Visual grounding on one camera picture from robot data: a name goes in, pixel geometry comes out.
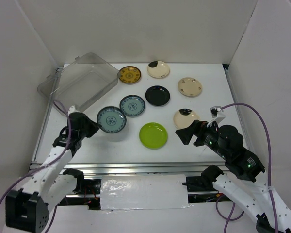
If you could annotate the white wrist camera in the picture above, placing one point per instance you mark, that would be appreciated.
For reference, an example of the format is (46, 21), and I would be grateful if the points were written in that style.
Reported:
(217, 114)
(73, 109)

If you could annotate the yellow patterned plate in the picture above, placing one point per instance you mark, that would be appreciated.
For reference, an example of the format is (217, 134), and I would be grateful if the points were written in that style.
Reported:
(129, 74)

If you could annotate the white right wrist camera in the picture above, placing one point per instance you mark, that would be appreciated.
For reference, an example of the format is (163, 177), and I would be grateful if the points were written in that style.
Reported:
(217, 114)

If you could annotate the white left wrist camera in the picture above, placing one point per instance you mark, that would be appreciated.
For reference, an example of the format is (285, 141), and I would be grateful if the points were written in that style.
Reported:
(73, 109)

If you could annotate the cream plate with black patch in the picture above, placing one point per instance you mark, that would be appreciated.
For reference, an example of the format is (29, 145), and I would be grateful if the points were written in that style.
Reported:
(158, 69)

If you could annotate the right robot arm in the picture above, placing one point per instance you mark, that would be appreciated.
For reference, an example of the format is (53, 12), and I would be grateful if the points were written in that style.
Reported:
(262, 204)

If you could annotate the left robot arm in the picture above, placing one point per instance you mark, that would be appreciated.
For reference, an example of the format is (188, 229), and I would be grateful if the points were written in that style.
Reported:
(29, 207)

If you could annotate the cream plate black patch right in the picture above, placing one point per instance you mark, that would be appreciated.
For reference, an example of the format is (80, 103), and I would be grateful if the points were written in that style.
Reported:
(184, 117)

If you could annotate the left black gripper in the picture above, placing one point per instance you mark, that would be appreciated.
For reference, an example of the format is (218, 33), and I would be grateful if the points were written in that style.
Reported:
(94, 126)

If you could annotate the white cover panel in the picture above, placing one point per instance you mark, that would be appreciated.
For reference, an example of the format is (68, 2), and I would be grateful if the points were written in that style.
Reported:
(143, 192)

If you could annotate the lime green plate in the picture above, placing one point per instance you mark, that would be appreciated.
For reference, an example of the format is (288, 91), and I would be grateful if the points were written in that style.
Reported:
(153, 135)

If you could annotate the black glossy plate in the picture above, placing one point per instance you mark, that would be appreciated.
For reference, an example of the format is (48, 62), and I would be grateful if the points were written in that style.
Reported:
(157, 95)

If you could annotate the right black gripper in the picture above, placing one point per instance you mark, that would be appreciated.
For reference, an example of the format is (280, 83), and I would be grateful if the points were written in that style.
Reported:
(198, 127)

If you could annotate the blue white patterned plate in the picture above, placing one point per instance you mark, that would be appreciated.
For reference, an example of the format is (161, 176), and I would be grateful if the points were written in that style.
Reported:
(132, 105)

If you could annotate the clear plastic bin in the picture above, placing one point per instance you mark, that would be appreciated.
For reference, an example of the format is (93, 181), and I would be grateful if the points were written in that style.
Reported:
(79, 84)

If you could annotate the cream plate with brown motifs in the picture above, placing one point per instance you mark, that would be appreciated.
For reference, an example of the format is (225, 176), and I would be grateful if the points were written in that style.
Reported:
(190, 87)

